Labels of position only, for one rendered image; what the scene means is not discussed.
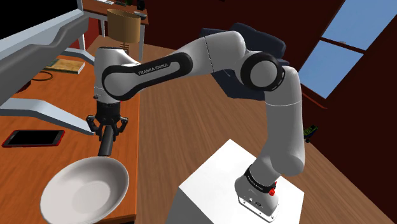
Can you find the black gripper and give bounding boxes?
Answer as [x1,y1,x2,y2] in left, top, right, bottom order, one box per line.
[85,101,129,142]

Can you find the white pan with black handle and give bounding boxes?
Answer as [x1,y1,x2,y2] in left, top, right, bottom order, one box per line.
[39,124,130,224]

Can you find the green and yellow book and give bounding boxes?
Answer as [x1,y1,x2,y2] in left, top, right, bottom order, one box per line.
[43,57,87,75]

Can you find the red phone with black screen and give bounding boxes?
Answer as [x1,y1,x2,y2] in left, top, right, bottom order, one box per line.
[1,129,66,148]

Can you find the orange wooden desk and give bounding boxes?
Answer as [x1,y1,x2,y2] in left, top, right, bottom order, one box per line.
[0,34,141,224]

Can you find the lamp with brown shade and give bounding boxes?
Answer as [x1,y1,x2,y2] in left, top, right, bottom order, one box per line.
[106,8,142,51]

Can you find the grey monitor with stand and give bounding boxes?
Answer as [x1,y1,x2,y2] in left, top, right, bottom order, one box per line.
[0,0,95,136]

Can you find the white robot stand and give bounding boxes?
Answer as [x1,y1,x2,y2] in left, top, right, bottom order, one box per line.
[165,138,305,224]

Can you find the dark blue armchair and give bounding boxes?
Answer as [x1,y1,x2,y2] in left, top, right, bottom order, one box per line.
[198,22,291,102]

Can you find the small green object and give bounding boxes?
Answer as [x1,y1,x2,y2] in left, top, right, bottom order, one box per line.
[303,124,319,144]

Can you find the window with blue panes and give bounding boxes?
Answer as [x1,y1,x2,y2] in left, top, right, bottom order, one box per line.
[297,0,397,100]

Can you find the black cable loop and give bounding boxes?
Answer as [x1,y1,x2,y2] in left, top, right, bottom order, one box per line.
[31,70,55,82]

